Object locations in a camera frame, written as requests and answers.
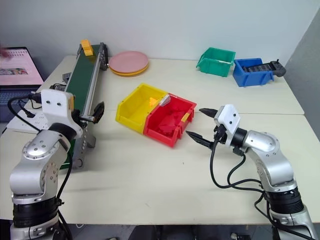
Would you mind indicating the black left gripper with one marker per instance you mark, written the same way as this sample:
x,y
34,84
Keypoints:
x,y
76,117

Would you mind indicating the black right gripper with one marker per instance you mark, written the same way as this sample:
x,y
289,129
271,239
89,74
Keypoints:
x,y
220,133

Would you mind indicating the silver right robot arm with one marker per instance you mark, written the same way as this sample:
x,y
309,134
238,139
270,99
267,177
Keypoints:
x,y
272,165

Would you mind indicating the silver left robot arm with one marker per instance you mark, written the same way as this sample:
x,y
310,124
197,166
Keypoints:
x,y
37,155

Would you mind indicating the green conveyor belt machine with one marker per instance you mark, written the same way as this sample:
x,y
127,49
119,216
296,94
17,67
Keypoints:
x,y
80,75

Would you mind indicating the black electronic device with cable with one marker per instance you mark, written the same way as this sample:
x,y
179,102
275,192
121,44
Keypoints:
x,y
58,87

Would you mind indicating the person's hand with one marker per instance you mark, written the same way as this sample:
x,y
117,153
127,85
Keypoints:
x,y
5,53

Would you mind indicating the red storage bin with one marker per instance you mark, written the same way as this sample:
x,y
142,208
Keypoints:
x,y
172,125

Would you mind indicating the red toy pieces pile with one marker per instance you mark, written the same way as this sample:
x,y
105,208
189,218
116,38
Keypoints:
x,y
172,121

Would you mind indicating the yellow storage bin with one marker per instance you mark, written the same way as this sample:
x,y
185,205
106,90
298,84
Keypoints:
x,y
136,110

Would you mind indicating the silver label card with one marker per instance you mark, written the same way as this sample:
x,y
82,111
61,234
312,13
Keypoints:
x,y
165,100

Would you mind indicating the small grey keypad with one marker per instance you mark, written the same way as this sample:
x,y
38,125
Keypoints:
x,y
66,77

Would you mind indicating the yellow plate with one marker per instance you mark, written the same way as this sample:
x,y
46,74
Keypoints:
x,y
130,73

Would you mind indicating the small yellow toy piece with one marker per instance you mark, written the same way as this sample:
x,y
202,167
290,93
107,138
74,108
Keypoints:
x,y
152,101

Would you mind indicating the pink plate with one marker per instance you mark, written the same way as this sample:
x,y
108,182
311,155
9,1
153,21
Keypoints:
x,y
128,61

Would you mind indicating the white power strip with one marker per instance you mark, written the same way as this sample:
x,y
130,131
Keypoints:
x,y
40,122

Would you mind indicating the green storage bin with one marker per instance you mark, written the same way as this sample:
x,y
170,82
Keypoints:
x,y
216,62

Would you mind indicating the yellow toy block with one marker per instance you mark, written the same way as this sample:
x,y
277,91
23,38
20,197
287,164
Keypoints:
x,y
87,48

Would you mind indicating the blue storage bin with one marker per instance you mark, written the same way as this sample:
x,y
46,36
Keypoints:
x,y
252,76

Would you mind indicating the black handheld controller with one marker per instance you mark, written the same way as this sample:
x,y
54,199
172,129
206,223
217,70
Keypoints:
x,y
271,67

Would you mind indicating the laptop computer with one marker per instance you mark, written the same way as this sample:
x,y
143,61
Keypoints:
x,y
17,67

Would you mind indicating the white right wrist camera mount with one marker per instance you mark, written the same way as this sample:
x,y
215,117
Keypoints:
x,y
231,120

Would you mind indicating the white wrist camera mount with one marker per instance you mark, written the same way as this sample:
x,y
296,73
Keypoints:
x,y
53,105
231,120

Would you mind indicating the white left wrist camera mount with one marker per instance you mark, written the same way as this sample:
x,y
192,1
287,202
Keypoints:
x,y
53,105

